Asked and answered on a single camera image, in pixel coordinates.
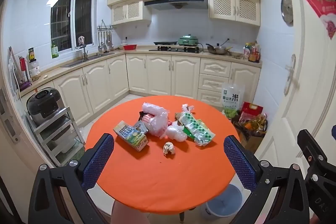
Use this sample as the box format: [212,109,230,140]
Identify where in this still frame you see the black rice cooker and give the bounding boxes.
[26,87,66,126]

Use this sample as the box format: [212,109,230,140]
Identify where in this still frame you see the orange round table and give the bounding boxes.
[85,95,243,223]

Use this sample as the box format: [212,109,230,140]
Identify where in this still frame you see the black range hood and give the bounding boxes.
[144,0,208,10]

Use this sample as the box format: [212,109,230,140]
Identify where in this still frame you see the hanging kitchen utensils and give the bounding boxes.
[97,20,117,52]

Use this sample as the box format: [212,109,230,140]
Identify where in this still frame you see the clear knotted plastic bag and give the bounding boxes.
[181,105,196,119]

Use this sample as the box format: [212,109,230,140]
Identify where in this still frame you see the clear rice bag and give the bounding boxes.
[221,83,245,119]

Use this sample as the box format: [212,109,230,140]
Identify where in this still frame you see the silver snack wrapper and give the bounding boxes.
[132,120,148,134]

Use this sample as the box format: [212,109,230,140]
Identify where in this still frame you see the clear jar yellow label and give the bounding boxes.
[28,48,41,77]

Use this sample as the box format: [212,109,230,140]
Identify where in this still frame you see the leaning cutting board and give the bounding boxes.
[7,46,23,101]

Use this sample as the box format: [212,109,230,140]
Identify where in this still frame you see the green glass bottle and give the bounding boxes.
[51,40,59,59]

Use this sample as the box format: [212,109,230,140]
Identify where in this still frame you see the kitchen window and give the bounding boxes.
[50,0,95,52]

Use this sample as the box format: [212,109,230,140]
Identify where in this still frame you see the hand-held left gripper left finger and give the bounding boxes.
[28,133,115,224]

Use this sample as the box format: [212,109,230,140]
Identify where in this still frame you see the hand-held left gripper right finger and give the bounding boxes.
[223,135,311,224]

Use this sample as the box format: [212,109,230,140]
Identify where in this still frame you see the red rice bag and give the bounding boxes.
[240,101,263,122]

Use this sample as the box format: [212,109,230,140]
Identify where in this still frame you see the hanging glass pot lid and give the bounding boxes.
[281,0,294,26]

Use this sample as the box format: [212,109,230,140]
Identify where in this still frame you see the purple knife holder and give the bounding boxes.
[18,55,32,90]

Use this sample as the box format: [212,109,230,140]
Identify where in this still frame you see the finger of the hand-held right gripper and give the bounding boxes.
[297,129,330,180]

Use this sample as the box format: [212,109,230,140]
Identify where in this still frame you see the cream base cabinets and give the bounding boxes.
[18,45,263,132]

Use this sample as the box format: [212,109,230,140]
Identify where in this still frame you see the steel kitchen sink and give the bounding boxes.
[61,52,116,67]

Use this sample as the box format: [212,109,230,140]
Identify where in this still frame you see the black gas stove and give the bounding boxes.
[149,47,204,53]

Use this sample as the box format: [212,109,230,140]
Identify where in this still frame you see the group of condiment bottles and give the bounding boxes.
[243,42,261,63]

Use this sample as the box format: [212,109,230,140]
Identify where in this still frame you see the cooking oil bottle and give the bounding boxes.
[245,114,268,132]

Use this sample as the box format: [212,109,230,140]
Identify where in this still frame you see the green electric pot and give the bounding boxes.
[178,34,200,46]

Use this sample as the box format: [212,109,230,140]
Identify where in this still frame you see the clear red-printed plastic bag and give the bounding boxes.
[142,102,170,139]

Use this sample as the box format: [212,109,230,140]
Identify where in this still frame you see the metal shelf rack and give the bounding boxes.
[25,106,86,167]

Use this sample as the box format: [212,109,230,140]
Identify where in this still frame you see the green checkered packet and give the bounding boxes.
[181,111,215,147]

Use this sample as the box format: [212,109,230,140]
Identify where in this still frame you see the brown cardboard box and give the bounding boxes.
[232,122,265,153]

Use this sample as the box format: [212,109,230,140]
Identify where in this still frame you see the white panel door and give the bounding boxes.
[252,0,336,224]

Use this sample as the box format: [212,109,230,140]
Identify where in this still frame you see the white plastic bag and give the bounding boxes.
[166,124,188,142]

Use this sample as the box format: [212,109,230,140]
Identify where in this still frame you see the green drink carton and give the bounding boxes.
[113,120,149,152]

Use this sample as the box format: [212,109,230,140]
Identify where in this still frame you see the cream door handle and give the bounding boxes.
[285,54,300,95]

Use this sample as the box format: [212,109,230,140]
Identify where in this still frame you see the steel wok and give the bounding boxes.
[205,40,234,55]

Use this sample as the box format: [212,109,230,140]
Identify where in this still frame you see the blue trash bin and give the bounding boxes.
[201,183,243,218]

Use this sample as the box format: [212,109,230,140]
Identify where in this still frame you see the crumpled paper ball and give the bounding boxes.
[163,141,176,157]

